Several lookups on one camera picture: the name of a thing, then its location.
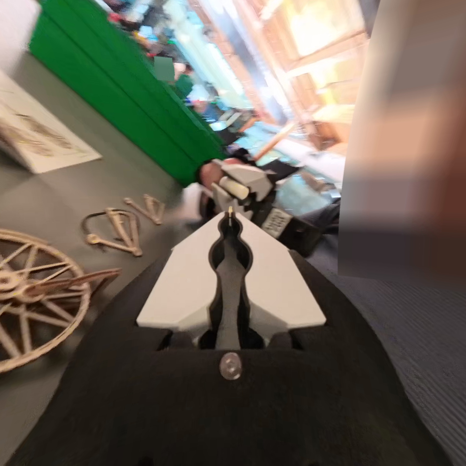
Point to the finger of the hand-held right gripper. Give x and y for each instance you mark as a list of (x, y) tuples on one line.
[(251, 176), (224, 200)]

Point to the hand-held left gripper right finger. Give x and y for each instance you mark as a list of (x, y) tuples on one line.
[(284, 291)]

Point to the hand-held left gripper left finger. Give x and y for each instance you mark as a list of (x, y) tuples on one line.
[(182, 287)]

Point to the small cream cylinder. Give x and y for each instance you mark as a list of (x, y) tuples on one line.
[(236, 189)]

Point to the wooden triangle frame part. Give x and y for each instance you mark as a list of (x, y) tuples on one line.
[(93, 239)]

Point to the white instruction booklet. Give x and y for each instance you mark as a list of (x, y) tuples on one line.
[(54, 145)]

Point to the wooden bicycle model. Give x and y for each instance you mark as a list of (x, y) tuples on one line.
[(54, 285)]

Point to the person's right hand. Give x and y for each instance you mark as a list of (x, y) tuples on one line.
[(209, 174)]

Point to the wooden V-shaped part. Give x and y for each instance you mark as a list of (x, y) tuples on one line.
[(158, 218)]

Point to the black rubber band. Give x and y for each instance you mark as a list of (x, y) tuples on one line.
[(87, 216)]

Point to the person's dark ribbed sweater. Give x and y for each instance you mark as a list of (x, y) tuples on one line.
[(418, 346)]

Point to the green plastic bin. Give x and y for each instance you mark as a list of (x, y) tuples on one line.
[(120, 83)]

